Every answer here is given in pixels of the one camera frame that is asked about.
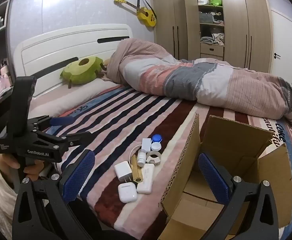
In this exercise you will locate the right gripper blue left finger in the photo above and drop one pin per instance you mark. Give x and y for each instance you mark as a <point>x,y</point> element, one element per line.
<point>74,176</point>

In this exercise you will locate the white adapter with cable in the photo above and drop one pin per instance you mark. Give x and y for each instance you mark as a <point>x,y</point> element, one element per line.
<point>146,145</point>

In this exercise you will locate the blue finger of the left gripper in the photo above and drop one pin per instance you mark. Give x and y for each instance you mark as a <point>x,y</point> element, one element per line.
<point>61,121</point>

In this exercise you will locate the pink grey patchwork duvet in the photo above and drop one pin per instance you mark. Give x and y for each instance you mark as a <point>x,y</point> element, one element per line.
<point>149,68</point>

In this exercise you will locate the white earbuds case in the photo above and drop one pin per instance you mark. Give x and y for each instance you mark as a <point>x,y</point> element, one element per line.
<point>127,192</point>

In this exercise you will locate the cardboard box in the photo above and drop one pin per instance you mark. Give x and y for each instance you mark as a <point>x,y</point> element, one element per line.
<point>261,201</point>

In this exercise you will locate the white power bank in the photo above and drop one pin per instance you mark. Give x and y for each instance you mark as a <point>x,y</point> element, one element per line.
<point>145,187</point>

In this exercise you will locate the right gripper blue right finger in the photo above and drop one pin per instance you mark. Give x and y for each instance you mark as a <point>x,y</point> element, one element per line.
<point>217,177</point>

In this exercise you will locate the white pillow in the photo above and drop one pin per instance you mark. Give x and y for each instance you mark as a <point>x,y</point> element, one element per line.
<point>62,99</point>

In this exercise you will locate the white left sleeve forearm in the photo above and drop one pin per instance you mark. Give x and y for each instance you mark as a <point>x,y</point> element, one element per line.
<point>7,199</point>

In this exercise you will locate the white bed headboard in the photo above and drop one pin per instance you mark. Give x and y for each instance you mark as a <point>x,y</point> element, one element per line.
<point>45,55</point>

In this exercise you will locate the green avocado plush toy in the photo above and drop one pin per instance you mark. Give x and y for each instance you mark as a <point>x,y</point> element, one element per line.
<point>83,71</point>

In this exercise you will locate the person's left hand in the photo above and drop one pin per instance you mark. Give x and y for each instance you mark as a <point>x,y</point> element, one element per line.
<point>8,162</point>

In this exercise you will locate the small white bottle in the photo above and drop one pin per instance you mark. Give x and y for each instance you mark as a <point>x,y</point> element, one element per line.
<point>141,158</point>

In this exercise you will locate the beige tape roll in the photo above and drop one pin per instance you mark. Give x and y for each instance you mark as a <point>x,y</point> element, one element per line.
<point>153,157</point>

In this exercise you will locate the white door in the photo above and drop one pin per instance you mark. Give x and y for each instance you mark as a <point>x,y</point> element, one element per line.
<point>282,57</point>

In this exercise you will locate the wooden wardrobe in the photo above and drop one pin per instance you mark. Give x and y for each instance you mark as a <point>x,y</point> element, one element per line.
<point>246,24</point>

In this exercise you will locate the striped bed blanket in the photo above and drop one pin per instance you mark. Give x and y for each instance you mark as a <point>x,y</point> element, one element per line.
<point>118,120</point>

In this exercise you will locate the yellow ukulele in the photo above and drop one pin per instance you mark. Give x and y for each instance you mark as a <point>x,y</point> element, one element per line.
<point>144,14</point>

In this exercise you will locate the white wall charger plug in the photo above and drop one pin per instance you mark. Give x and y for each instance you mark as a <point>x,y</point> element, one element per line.
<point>123,171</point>

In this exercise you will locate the folded clothes pile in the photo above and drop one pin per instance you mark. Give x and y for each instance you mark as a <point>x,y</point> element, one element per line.
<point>214,38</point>

